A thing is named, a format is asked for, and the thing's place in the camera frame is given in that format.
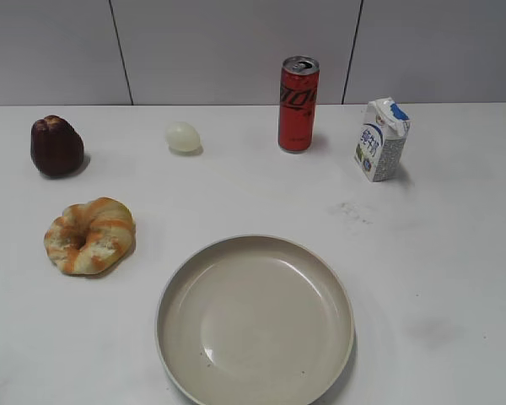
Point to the white blue milk carton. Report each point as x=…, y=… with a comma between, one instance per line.
x=381, y=139

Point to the beige round plate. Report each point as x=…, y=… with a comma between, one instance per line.
x=254, y=319

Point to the white egg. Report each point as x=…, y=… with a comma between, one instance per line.
x=182, y=138

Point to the red soda can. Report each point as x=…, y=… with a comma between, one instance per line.
x=298, y=92

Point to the orange striped bagel bread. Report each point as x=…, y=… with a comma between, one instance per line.
x=89, y=238

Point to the dark red wax apple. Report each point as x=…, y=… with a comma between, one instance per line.
x=56, y=149

